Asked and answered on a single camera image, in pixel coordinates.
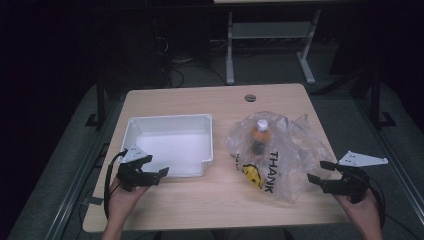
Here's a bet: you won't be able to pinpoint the white metal desk frame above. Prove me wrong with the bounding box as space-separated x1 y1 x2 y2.
225 8 323 86

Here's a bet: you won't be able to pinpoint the black metal stand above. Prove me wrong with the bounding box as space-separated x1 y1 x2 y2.
84 75 108 130
368 69 398 130

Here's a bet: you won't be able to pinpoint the person's left hand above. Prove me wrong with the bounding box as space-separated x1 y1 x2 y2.
107 177 150 221

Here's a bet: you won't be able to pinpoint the clear printed plastic bag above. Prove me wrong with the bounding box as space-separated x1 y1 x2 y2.
223 110 338 205

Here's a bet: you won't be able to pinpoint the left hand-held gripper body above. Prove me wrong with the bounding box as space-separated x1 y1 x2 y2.
116 144 149 193

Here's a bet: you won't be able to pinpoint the orange bottle with white cap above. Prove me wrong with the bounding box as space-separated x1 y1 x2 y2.
250 119 273 156

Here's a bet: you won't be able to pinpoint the metal floor rail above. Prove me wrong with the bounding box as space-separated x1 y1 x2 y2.
42 96 125 240
352 96 424 219

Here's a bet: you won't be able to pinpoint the grey tape strip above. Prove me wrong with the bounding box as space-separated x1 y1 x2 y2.
80 196 105 207

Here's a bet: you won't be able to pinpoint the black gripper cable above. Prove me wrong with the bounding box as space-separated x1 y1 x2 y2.
102 149 130 221
365 178 422 240

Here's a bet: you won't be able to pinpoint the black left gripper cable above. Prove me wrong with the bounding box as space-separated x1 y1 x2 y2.
102 149 130 221

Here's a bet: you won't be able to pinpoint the person's right hand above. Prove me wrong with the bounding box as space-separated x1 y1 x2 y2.
334 189 383 231

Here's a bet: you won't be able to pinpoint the black floor cables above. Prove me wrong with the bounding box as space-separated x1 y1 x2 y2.
156 34 228 89

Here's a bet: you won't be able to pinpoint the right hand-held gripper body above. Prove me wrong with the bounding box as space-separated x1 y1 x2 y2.
332 150 390 204

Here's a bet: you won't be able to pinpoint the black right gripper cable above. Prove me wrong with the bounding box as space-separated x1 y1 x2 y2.
365 178 422 240

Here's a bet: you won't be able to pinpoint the white plastic tray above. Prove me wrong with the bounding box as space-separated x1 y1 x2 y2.
119 113 214 178

